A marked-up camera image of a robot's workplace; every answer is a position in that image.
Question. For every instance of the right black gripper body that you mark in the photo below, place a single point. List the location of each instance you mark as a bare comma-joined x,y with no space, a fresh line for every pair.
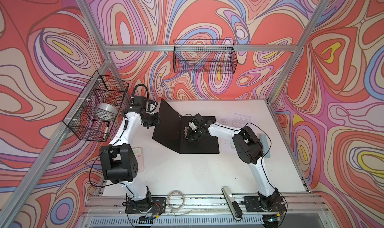
195,134

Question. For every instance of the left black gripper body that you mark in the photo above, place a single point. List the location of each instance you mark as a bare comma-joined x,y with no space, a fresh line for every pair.
151,119

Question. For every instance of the metal folder clip mechanism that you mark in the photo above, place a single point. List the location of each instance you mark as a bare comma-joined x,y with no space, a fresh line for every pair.
186,133

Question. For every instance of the white and black file folder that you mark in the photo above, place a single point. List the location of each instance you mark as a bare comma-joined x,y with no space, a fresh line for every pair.
171,133

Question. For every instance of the printed paper sheets stack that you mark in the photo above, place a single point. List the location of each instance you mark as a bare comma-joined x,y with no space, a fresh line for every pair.
236,120

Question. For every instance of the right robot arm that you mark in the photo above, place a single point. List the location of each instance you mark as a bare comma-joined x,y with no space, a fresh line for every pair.
249,149

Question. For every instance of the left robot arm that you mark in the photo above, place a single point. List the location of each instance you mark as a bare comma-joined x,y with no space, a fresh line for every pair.
118,161

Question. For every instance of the pink white calculator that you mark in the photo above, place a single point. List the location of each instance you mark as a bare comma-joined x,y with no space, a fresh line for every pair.
139,156

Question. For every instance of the silver tape roll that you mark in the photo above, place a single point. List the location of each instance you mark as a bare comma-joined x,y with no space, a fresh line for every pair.
105,110

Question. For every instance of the marker pen in basket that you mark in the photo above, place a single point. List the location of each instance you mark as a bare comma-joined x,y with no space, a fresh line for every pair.
106,132

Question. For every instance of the grey blue hole punch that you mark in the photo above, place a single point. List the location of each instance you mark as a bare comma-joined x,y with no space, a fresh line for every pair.
266,146

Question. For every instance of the white and black stapler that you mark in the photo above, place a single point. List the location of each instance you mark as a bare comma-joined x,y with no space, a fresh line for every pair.
232,203

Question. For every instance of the left black wire basket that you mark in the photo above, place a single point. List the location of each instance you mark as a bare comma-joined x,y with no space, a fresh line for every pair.
94,113

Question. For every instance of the black wire basket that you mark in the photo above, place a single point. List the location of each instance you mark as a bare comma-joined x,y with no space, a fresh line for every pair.
94,113
204,56

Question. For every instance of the rear black wire basket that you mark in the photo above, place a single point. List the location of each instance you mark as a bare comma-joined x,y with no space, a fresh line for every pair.
204,56

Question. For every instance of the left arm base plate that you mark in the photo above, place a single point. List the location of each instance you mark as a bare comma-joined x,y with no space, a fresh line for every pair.
155,206

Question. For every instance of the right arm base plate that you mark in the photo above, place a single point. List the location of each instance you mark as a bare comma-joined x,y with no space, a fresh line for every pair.
253,205

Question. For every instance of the aluminium frame rail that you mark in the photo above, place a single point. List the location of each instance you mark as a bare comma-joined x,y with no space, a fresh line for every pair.
304,210

